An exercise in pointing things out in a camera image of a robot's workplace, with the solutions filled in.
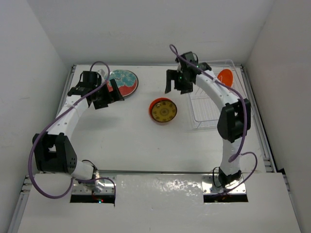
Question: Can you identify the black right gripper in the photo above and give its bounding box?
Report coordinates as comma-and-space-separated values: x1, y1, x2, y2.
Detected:
167, 68, 194, 94

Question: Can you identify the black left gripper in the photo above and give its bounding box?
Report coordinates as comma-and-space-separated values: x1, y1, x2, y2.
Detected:
92, 79, 123, 109

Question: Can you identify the red and blue plate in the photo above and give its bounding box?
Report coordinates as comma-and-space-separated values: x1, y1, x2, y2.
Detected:
107, 69, 138, 98

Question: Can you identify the orange plate yellow pattern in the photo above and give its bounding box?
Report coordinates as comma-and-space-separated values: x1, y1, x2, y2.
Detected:
148, 97, 178, 125

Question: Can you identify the orange plate with white line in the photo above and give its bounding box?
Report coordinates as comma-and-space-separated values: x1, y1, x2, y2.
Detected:
217, 69, 234, 87

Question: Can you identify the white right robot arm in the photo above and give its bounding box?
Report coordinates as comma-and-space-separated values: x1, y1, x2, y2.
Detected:
165, 46, 251, 188

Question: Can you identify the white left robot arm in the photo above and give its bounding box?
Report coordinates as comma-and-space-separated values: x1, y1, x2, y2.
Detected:
33, 70, 124, 180

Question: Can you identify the white front cover board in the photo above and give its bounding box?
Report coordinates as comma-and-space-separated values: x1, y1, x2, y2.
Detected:
18, 173, 300, 233

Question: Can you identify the clear wire dish rack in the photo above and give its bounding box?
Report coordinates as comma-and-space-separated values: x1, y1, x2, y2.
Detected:
188, 59, 248, 130

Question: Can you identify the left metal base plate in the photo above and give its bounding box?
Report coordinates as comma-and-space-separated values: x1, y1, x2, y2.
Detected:
71, 177, 116, 195

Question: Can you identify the metal base plate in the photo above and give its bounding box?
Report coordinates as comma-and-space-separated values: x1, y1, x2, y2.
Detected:
201, 173, 246, 194
71, 177, 116, 195

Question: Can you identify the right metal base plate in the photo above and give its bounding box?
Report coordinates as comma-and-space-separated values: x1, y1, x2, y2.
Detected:
201, 173, 246, 194

